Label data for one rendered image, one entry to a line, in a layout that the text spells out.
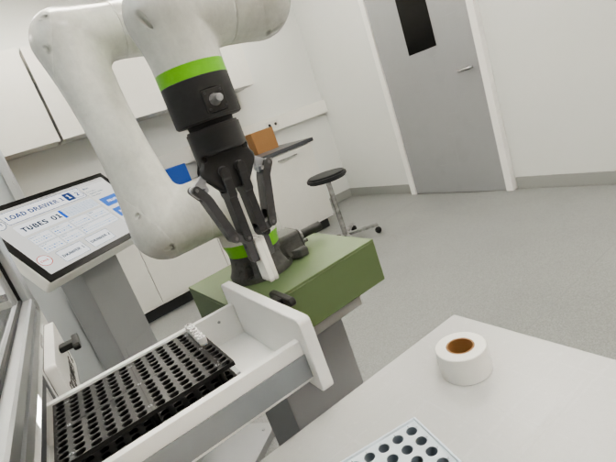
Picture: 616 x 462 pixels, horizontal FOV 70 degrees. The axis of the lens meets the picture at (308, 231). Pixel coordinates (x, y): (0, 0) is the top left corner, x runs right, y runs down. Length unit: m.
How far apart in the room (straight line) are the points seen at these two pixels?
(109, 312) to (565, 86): 3.18
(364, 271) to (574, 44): 2.86
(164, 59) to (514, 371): 0.60
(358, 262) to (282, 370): 0.43
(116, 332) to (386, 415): 1.17
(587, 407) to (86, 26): 0.99
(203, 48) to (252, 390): 0.43
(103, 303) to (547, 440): 1.36
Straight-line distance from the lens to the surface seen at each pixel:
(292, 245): 1.01
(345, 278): 0.94
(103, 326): 1.65
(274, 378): 0.59
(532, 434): 0.59
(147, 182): 0.89
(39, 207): 1.62
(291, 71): 5.22
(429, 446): 0.54
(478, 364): 0.65
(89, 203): 1.69
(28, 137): 3.93
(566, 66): 3.65
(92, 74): 0.96
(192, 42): 0.59
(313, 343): 0.59
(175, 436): 0.57
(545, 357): 0.69
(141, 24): 0.61
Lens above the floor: 1.17
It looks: 15 degrees down
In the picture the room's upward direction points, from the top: 19 degrees counter-clockwise
